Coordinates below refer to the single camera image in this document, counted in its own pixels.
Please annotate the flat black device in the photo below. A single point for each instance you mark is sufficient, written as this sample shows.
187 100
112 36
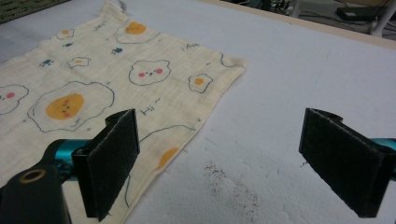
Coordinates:
361 14

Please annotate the green woven basket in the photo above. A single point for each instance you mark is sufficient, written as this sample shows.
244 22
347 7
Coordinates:
21 7

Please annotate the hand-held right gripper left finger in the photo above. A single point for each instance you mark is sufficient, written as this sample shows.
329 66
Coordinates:
107 165

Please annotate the white desk leg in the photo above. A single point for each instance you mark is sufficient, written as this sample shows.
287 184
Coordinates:
384 18
295 7

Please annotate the cream egg print cloth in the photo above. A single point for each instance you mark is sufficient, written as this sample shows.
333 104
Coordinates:
102 65

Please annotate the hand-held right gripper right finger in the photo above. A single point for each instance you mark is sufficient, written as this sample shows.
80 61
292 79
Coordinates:
348 161

